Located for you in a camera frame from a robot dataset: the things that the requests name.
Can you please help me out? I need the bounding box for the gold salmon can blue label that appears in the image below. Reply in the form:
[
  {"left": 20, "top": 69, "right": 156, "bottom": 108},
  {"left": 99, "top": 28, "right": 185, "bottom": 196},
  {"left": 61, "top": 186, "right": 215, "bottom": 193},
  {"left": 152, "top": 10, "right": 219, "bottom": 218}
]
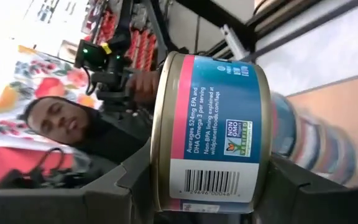
[
  {"left": 270, "top": 91, "right": 298, "bottom": 158},
  {"left": 312, "top": 118, "right": 338, "bottom": 177},
  {"left": 292, "top": 105, "right": 319, "bottom": 169},
  {"left": 331, "top": 127, "right": 358, "bottom": 184},
  {"left": 150, "top": 51, "right": 272, "bottom": 215}
]

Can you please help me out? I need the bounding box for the wooden shelf with black frame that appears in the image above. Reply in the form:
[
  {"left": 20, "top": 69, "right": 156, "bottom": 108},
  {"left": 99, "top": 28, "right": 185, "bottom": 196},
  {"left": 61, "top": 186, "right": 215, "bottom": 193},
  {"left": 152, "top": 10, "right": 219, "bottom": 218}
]
[{"left": 286, "top": 70, "right": 358, "bottom": 187}]

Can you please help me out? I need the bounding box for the black bag with straps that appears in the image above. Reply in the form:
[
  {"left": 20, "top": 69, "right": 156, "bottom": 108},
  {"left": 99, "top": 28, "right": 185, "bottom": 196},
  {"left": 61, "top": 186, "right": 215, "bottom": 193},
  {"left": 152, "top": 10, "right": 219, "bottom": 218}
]
[{"left": 0, "top": 147, "right": 111, "bottom": 190}]

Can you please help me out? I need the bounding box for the fruit print cloth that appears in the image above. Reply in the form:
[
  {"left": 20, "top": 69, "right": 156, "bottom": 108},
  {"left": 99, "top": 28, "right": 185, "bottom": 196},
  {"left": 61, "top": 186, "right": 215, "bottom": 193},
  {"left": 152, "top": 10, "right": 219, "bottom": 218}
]
[{"left": 0, "top": 45, "right": 99, "bottom": 147}]

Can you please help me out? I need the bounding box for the white glossy table sheet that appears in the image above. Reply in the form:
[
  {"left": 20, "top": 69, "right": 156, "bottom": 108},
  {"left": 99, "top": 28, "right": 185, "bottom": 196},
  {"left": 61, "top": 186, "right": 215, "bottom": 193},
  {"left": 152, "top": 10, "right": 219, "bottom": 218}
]
[{"left": 255, "top": 2, "right": 358, "bottom": 96}]

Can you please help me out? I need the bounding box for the person's hand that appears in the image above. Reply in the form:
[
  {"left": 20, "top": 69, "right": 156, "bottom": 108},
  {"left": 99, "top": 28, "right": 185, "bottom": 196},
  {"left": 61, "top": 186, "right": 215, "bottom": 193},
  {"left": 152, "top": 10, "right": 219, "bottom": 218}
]
[{"left": 125, "top": 70, "right": 162, "bottom": 106}]

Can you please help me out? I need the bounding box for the person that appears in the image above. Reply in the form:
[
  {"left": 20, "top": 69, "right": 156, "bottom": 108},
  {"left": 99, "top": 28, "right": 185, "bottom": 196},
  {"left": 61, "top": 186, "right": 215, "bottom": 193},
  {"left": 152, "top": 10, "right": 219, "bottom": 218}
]
[{"left": 17, "top": 95, "right": 154, "bottom": 166}]

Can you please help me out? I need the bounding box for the rack of red bins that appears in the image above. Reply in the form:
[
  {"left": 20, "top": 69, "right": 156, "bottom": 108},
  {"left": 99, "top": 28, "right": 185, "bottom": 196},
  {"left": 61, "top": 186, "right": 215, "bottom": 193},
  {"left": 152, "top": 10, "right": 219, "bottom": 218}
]
[{"left": 84, "top": 0, "right": 158, "bottom": 71}]

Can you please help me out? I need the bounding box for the yellow tag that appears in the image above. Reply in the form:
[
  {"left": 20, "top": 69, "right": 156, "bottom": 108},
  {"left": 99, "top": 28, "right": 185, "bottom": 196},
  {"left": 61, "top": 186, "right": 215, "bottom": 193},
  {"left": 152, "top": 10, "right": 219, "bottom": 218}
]
[{"left": 100, "top": 42, "right": 113, "bottom": 55}]

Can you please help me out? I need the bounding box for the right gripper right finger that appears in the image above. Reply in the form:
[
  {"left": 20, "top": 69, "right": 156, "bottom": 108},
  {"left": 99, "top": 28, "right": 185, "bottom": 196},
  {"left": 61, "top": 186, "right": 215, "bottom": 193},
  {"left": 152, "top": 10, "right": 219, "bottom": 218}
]
[{"left": 253, "top": 154, "right": 358, "bottom": 224}]

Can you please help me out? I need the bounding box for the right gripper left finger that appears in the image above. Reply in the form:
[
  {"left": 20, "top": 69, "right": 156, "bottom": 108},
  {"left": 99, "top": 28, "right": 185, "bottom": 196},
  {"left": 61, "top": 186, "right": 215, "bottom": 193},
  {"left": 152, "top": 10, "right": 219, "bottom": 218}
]
[{"left": 0, "top": 136, "right": 155, "bottom": 224}]

